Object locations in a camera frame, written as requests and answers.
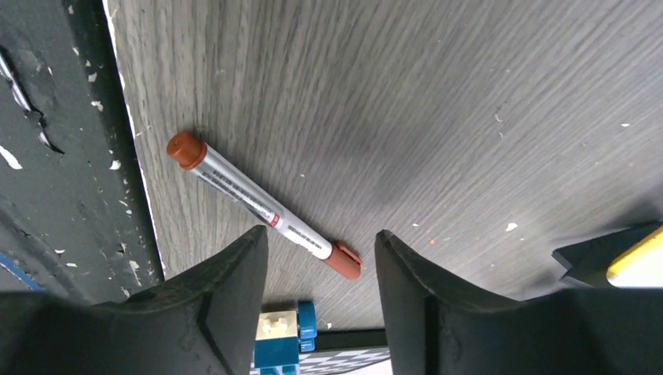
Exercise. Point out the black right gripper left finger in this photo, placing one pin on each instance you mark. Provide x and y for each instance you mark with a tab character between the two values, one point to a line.
203	321

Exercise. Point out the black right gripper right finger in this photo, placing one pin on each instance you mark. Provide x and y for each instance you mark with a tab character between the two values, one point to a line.
438	323

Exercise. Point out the brown whiteboard marker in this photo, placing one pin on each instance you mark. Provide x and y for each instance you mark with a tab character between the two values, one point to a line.
208	165

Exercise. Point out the yellow framed whiteboard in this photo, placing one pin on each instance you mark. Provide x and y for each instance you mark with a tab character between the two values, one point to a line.
628	258

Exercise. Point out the blue red toy car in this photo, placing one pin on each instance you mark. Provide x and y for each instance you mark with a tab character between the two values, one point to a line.
281	336

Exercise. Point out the black white checkerboard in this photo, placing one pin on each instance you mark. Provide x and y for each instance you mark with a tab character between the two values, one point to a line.
330	352

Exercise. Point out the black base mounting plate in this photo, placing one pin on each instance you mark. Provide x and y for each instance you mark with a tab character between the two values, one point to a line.
75	220

